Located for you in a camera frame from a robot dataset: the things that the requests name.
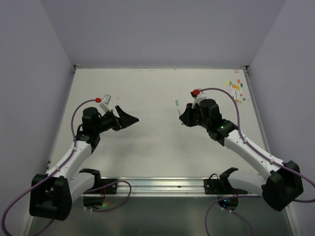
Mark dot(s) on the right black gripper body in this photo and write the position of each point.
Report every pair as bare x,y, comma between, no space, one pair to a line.
197,116

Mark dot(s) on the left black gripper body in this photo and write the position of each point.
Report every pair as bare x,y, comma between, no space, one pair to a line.
109,121

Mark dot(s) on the teal green marker pen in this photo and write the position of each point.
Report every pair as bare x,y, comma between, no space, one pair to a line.
178,107

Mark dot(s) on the light green cap marker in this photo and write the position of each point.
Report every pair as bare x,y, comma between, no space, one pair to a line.
233,91

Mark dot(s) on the pink cap marker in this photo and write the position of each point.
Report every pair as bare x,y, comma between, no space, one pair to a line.
235,93

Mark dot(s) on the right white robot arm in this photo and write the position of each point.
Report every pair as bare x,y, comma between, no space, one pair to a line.
279,183

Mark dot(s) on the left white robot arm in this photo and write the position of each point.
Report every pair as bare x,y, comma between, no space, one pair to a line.
54,192

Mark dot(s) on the dark green cap marker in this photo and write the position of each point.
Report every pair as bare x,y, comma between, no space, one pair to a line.
242,92

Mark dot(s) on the orange cap marker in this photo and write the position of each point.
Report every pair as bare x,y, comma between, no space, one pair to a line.
239,81

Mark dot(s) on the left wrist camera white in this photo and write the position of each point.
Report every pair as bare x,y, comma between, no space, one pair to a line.
104,104

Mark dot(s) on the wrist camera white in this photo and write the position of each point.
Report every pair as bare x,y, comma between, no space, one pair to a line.
198,96
104,104

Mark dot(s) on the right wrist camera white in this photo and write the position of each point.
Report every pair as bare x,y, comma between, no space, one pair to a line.
198,96

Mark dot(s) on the aluminium rail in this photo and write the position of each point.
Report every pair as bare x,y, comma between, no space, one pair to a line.
181,186

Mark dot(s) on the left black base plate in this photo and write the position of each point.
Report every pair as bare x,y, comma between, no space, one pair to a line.
104,186

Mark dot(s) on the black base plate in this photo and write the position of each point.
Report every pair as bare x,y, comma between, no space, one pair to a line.
214,186
104,186

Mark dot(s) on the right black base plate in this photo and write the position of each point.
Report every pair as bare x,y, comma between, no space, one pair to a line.
214,186

